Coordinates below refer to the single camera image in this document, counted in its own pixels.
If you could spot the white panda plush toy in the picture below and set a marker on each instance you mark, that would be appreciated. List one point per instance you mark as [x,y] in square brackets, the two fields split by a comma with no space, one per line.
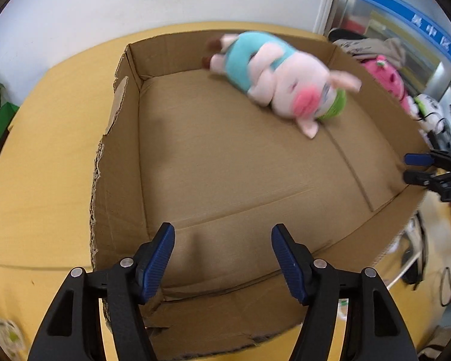
[428,109]

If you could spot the magenta plush toy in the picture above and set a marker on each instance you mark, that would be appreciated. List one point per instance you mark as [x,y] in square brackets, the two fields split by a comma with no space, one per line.
[387,79]

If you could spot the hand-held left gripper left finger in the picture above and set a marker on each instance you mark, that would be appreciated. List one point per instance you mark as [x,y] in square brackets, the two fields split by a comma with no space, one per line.
[156,267]

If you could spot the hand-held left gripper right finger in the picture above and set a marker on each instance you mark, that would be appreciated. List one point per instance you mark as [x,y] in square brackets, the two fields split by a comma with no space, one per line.
[287,263]

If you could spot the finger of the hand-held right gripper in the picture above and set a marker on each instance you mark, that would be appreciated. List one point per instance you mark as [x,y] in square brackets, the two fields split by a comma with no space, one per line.
[417,159]
[417,177]

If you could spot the pink pig plush toy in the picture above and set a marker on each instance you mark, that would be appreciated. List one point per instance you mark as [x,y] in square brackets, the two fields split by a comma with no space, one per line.
[285,82]

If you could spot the patterned paper cup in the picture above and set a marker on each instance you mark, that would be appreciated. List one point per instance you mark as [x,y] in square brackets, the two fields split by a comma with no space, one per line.
[5,336]

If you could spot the brown cardboard box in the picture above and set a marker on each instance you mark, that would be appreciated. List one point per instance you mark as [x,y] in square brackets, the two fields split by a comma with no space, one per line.
[229,158]

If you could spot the blue banner strip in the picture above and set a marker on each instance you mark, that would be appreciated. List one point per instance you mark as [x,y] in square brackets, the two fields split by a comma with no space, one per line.
[409,15]

